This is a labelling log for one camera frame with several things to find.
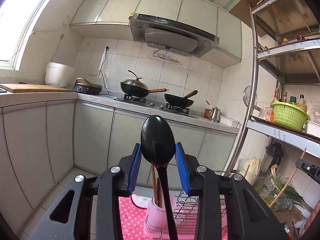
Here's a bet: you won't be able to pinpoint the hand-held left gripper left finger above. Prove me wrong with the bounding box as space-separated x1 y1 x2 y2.
29 142 142 240

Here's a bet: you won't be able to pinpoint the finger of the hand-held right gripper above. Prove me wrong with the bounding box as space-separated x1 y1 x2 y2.
295 158 320 178

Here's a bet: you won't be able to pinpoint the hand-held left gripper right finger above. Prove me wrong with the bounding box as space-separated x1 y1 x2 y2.
174 142 290 240

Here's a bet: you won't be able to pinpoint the wooden chopstick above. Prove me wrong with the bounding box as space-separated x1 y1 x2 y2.
268 148 307 207
155 177 163 207
151 166 157 203

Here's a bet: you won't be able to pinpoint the black plastic spoon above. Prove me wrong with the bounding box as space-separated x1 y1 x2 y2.
140 115 179 240

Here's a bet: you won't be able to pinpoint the pink utensil holder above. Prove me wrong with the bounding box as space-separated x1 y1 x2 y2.
144 197 177 239

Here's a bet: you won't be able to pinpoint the green onions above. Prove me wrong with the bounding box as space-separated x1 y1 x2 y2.
252 164 306 212

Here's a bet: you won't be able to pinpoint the black blender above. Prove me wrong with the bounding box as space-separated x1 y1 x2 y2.
261 142 284 178

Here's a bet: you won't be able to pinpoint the white plastic box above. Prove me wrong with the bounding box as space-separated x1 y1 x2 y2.
306 120 320 136

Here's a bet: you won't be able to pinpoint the pink polka dot blanket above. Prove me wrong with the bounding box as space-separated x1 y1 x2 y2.
117 194 228 240

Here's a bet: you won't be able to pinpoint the pink drip tray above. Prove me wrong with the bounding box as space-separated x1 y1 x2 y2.
144 211 200 240

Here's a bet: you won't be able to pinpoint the green plastic basket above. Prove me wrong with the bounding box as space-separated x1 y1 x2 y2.
271 101 310 131

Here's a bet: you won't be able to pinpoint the clear plastic bag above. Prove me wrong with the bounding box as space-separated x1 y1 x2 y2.
308 99 320 123

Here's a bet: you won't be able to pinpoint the white bucket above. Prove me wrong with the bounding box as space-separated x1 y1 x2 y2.
237 158 258 186

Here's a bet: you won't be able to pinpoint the brown jar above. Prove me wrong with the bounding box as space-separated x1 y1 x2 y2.
204 101 213 119

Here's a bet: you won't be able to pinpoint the steel kettle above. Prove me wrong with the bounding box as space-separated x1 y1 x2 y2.
209 106 223 121

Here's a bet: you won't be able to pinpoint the white rectangular dish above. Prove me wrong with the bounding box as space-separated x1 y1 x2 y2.
219 116 240 127

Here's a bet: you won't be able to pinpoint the black frying pan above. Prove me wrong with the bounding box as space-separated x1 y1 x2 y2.
164 90 199 108

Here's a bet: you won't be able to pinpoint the orange snack packet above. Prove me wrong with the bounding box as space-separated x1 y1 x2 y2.
258 107 275 123

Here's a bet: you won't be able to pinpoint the gas stove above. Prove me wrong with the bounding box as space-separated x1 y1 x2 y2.
114 94 198 117

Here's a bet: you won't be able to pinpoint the kitchen base cabinets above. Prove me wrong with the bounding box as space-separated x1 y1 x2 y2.
0 99 238 230

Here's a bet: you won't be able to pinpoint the dark wok lid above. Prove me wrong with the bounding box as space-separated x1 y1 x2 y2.
121 70 149 88

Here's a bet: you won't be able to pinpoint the black induction cooker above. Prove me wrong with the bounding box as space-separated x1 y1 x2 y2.
72 84 103 95

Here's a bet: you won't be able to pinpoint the brown round pot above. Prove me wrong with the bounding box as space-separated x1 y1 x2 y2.
75 78 102 87

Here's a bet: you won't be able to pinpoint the metal shelf rack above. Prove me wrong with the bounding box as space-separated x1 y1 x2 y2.
225 0 320 180

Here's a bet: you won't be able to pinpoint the white rice cooker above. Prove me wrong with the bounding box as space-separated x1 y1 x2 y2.
45 62 76 89

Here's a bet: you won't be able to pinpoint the wooden cutting board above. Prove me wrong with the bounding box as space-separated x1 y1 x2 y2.
0 83 73 94

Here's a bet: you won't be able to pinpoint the range hood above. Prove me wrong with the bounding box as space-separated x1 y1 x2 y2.
129 12 220 58

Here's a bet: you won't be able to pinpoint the window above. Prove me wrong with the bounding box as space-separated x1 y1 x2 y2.
0 0 64 71

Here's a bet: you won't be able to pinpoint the metal wire dish rack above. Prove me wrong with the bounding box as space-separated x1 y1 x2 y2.
172 189 227 227

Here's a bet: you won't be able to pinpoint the black wok wooden handle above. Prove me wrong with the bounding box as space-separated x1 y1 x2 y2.
120 79 168 98

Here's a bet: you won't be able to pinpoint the metal wire skimmer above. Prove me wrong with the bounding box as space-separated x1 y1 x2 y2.
243 85 262 111

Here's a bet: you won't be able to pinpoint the black power cable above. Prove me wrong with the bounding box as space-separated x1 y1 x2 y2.
99 46 111 95

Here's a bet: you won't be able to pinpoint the glass wall shelf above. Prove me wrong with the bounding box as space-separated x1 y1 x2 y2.
147 49 190 67

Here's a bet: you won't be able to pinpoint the wall cabinets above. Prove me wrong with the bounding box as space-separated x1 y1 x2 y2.
69 0 243 68

